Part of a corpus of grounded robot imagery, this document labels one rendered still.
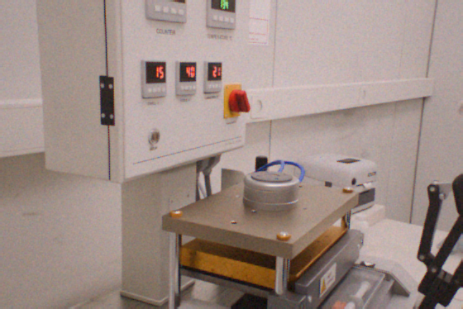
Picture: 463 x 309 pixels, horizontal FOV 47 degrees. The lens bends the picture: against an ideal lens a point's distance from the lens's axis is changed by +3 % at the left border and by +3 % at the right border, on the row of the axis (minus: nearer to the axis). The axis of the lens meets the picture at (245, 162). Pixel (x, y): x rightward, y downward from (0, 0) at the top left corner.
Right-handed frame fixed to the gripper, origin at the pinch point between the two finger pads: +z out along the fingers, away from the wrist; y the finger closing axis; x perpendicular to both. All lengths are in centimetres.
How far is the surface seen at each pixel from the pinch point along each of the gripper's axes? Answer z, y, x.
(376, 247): 35, -15, 87
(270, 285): 4.6, -16.3, -10.7
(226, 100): -8.3, -40.0, 7.8
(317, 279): 1.7, -11.9, -8.5
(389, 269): 5.0, -6.2, 11.7
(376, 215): 35, -22, 110
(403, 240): 33, -10, 99
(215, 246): 5.9, -26.0, -8.2
